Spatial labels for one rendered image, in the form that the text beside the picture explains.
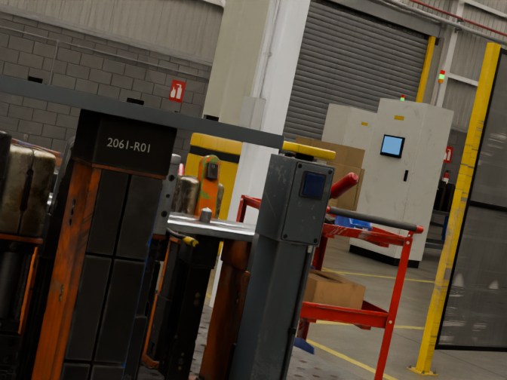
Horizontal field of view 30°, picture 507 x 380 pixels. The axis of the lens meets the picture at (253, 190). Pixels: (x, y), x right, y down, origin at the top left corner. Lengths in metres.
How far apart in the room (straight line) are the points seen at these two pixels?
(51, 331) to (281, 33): 4.38
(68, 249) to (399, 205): 10.52
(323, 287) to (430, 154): 8.18
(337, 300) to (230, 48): 5.22
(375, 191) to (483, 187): 6.09
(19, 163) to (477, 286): 4.97
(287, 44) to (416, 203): 6.44
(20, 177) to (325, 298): 2.49
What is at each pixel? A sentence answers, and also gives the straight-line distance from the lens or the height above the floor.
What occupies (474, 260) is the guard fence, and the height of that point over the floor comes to 0.71.
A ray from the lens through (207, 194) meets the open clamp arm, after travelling 1.74.
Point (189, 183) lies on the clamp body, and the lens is 1.74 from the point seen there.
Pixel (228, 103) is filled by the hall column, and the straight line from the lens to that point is 8.63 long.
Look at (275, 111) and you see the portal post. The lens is 5.46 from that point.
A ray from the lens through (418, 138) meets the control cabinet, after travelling 11.57.
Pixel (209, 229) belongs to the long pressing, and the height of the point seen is 1.00.
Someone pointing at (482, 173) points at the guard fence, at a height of 1.23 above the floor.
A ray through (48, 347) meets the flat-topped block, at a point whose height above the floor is 0.86.
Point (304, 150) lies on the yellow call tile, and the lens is 1.26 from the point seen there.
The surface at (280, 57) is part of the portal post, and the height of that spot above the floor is 1.64.
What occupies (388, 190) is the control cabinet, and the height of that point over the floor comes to 0.88.
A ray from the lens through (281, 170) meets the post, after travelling 1.27.
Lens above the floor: 1.15
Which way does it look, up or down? 3 degrees down
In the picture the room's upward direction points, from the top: 12 degrees clockwise
